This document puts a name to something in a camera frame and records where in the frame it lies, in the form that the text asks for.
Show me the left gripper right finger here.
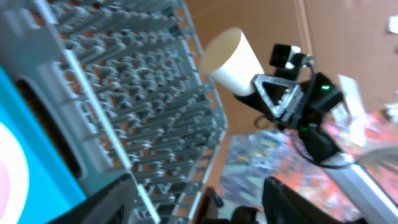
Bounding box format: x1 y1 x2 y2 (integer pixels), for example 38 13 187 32
262 176 341 224

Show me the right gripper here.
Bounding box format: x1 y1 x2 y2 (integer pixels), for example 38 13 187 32
234 67 343 130

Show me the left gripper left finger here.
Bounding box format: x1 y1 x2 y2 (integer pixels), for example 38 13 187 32
49 174 137 224

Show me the white paper cup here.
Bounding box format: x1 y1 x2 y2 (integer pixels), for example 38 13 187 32
200 27 264 96

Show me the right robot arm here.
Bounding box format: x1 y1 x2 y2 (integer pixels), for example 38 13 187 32
230 69 397 223

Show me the grey dishwasher rack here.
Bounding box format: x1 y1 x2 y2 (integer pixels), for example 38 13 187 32
0 0 229 224

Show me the teal plastic tray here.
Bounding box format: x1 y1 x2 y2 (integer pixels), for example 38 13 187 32
1 70 86 223

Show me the pink plate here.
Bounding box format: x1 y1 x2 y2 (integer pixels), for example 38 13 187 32
1 124 29 224

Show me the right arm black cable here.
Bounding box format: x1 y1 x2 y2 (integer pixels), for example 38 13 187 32
254 54 364 170

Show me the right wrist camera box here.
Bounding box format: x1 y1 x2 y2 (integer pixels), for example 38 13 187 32
269 44 301 70

